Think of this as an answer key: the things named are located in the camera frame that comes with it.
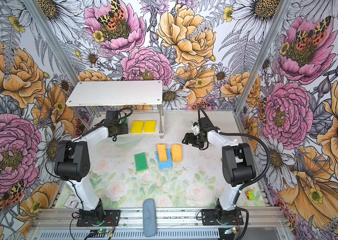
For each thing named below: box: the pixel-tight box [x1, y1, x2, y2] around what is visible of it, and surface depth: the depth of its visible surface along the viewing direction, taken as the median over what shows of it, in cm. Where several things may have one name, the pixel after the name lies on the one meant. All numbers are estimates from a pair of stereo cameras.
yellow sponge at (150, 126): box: [144, 120, 156, 133], surface depth 105 cm
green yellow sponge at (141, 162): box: [134, 152, 149, 173], surface depth 94 cm
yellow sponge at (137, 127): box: [131, 120, 145, 134], surface depth 103 cm
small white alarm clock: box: [63, 195, 81, 210], surface depth 79 cm
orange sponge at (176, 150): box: [171, 144, 183, 162], surface depth 97 cm
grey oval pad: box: [143, 198, 157, 237], surface depth 73 cm
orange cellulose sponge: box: [157, 144, 168, 162], surface depth 94 cm
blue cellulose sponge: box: [155, 148, 173, 170], surface depth 92 cm
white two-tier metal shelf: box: [65, 80, 165, 139], surface depth 85 cm
